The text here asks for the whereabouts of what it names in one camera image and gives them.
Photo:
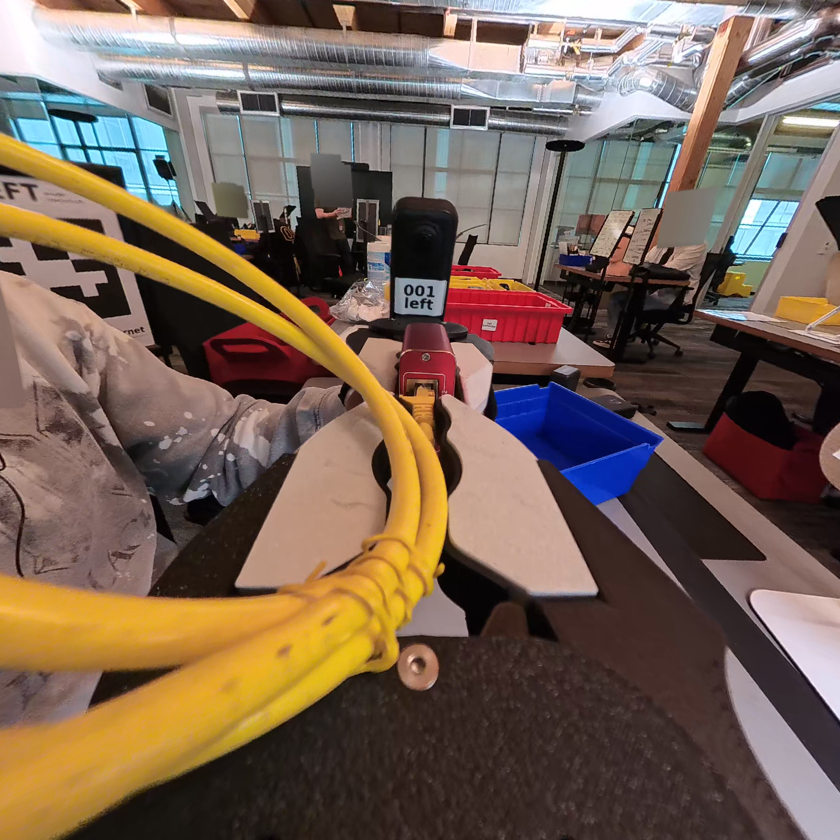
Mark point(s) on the person's left hand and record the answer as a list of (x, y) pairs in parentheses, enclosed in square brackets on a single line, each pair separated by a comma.
[(354, 397)]

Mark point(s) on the person's torso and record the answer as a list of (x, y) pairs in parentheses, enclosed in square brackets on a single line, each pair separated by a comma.
[(65, 459)]

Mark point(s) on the red floor bag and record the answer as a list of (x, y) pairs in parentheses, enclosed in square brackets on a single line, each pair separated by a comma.
[(768, 466)]

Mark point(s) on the white note board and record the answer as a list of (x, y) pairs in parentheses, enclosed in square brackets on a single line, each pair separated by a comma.
[(642, 236), (611, 233)]

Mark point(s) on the yellow floor sign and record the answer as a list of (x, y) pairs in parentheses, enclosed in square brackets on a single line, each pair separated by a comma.
[(736, 283)]

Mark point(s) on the black floor lamp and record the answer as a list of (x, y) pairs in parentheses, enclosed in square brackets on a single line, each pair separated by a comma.
[(564, 145)]

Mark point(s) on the small blue bin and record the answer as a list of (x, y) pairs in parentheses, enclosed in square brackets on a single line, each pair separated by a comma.
[(577, 260)]

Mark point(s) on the yellow plastic bin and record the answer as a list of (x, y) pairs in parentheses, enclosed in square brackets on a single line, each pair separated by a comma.
[(804, 310), (492, 285)]

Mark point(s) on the white board stand base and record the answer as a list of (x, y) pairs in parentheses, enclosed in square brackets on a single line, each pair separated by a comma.
[(800, 636), (823, 318)]

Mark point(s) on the dark wooden display board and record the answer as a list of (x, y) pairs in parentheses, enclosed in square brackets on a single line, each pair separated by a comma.
[(830, 220)]

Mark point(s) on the grey framed panel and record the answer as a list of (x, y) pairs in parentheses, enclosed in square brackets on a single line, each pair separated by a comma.
[(367, 218)]

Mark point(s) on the white wood-edged table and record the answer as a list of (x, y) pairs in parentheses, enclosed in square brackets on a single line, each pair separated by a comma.
[(558, 358)]

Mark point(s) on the red metal ethernet adapter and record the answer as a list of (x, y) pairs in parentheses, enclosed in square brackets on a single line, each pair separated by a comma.
[(426, 354)]

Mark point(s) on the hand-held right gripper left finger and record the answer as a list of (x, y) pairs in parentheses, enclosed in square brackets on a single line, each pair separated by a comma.
[(315, 512)]

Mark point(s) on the wooden support post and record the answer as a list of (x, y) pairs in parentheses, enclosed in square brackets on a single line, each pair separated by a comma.
[(712, 98)]

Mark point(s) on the black backpack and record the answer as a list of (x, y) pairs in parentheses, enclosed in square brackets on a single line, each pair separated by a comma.
[(761, 420)]

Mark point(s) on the white wipes container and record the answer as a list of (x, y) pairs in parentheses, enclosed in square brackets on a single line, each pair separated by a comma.
[(379, 259)]

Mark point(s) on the black jacket yellow emblem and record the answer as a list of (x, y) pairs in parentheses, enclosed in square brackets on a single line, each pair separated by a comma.
[(284, 237)]

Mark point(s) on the black office chair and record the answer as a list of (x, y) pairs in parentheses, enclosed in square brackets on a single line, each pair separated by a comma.
[(669, 315)]

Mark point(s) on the silver ventilation duct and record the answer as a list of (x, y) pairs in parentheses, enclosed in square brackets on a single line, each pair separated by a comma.
[(262, 65), (656, 79)]

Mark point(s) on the black fabric partition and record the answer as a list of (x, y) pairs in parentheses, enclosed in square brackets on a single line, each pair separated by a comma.
[(190, 289)]

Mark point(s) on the blue plastic bin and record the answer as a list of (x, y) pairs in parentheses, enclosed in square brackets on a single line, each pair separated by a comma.
[(590, 459)]

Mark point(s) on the black monitor screen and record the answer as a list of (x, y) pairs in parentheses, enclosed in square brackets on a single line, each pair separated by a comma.
[(374, 187)]

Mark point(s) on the black armrest pad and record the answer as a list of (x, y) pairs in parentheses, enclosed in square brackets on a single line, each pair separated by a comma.
[(598, 383), (611, 405)]

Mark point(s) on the person's left forearm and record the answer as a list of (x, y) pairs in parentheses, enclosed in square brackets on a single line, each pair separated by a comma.
[(249, 433)]

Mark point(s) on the wooden office desk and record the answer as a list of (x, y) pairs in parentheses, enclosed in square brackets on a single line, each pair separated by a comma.
[(754, 328), (590, 270)]

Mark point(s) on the white air vent grille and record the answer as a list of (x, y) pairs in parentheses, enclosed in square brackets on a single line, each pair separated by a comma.
[(470, 118), (258, 103)]

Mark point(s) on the clear plastic bag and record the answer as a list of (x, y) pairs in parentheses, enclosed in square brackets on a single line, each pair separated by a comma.
[(361, 302)]

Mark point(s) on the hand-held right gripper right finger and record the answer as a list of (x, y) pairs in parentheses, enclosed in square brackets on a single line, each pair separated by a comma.
[(512, 518)]

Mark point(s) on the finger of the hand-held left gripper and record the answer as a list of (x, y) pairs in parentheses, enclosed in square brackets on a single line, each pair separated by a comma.
[(476, 384), (377, 361)]

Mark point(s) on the small grey device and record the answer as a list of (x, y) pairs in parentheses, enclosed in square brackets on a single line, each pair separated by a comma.
[(565, 379)]

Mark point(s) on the printed fiducial tag sign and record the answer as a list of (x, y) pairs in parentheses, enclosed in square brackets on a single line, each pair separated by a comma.
[(65, 262)]

